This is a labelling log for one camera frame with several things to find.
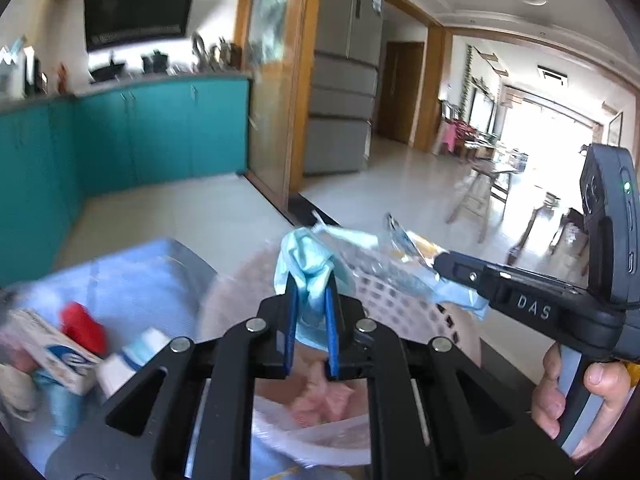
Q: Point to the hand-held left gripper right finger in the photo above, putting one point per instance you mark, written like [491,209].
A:
[332,340]

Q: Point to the blue face mask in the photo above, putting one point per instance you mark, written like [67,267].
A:
[460,302]
[305,260]

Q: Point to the steel faucet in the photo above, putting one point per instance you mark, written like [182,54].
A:
[199,47]

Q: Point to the dark door mat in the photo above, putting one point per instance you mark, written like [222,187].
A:
[310,210]

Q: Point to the brown wooden door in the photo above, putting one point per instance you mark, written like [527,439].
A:
[400,95]

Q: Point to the white box with blue print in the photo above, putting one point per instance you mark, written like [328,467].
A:
[55,355]

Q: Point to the silver refrigerator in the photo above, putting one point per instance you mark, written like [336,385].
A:
[345,85]

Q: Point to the wooden stool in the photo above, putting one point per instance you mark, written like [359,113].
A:
[480,195]

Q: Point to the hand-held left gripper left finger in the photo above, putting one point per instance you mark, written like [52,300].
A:
[291,320]

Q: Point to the clear plastic wrapper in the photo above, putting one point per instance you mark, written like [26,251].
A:
[412,247]

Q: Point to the black cooking pot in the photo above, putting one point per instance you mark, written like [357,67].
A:
[155,62]

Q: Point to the white tube with blue band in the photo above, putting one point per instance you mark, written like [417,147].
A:
[127,362]

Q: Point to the pink plastic mesh basket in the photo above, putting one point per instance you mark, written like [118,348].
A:
[395,305]

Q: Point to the black wok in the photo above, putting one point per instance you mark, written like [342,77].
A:
[107,71]

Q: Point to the red cloth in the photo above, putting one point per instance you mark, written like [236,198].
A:
[82,327]

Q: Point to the teal kitchen cabinets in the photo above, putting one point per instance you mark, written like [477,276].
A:
[150,130]

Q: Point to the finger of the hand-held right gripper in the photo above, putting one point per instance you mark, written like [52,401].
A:
[462,271]

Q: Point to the black range hood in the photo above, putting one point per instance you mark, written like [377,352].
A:
[137,7]

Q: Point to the clear plastic bag liner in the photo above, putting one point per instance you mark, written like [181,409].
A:
[320,440]

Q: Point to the green vine garland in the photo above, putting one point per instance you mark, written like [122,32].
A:
[466,80]

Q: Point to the person's right hand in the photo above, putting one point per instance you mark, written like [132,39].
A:
[546,410]

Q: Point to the wood framed glass door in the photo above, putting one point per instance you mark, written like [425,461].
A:
[272,90]

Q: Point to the pink crumpled tissue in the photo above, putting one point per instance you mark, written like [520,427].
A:
[320,395]

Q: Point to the blue woven mat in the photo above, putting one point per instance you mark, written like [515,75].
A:
[135,285]

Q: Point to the pink plastic bag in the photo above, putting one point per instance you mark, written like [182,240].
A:
[17,355]

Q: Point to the dark wooden table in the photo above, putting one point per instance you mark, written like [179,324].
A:
[540,215]

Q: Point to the beige crumpled cloth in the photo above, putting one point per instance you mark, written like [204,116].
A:
[15,392]

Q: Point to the ceiling air vent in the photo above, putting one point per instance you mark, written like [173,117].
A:
[552,75]

